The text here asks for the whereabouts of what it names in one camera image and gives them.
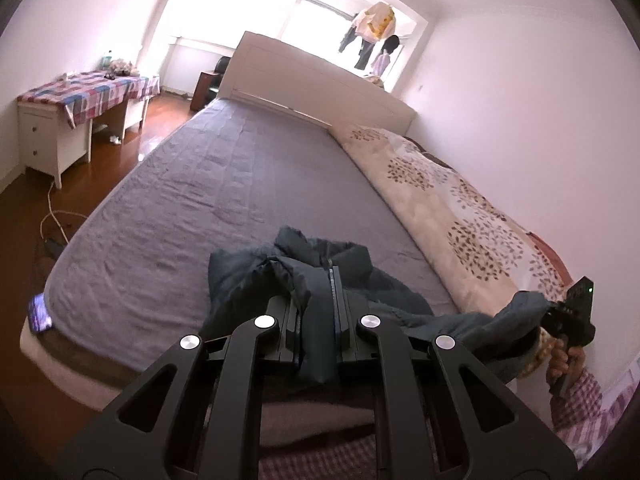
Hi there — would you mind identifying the dark green quilted puffer jacket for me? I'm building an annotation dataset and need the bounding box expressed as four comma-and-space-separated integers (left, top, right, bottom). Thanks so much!
200, 228, 551, 382

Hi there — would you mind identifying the pink plaid pajama clothing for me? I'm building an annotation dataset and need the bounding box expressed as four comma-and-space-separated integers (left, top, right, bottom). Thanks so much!
258, 370, 634, 479

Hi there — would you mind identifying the person's right hand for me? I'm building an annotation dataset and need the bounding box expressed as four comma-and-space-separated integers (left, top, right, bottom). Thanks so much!
546, 339, 586, 387

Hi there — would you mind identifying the beige leaf-pattern duvet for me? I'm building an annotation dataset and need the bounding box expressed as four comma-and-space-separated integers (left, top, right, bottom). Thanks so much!
330, 125, 567, 315

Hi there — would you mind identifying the grey quilted bed mattress cover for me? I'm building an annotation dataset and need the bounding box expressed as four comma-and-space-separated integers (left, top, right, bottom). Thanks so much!
38, 101, 456, 385

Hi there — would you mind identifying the white wooden headboard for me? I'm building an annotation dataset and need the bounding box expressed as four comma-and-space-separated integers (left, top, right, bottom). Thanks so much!
218, 32, 416, 134

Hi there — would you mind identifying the phone on bed corner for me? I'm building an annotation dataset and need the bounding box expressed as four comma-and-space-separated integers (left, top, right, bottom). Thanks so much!
27, 294, 53, 334

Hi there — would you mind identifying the hanging laundry at window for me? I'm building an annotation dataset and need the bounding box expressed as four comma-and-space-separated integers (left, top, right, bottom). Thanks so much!
338, 2, 400, 77

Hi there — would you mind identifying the white desk with drawers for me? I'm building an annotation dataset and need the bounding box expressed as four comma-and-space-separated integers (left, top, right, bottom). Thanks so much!
17, 96, 154, 188

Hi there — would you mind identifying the plaid checked tablecloth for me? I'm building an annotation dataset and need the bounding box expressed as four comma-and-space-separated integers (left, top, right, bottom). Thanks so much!
17, 70, 160, 128

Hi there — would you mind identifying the white cable on floor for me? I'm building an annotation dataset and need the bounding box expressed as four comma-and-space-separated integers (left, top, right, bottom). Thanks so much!
38, 179, 90, 246

